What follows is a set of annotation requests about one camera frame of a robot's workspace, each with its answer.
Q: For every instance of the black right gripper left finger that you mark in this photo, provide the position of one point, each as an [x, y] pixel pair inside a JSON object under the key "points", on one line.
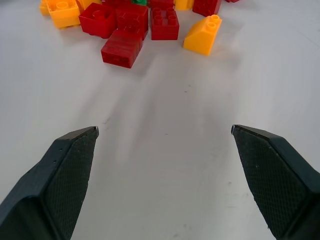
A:
{"points": [[57, 180]]}

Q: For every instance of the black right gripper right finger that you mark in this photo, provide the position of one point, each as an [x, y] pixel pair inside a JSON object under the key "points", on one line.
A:
{"points": [[277, 180]]}

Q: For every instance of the yellow sloped plastic building brick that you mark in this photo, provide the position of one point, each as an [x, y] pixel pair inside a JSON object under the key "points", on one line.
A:
{"points": [[203, 35]]}

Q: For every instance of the red four-stud plastic building brick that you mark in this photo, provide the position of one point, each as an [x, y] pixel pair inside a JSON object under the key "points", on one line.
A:
{"points": [[164, 25]]}

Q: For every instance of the green plastic building brick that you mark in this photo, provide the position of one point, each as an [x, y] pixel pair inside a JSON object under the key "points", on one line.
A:
{"points": [[139, 2]]}

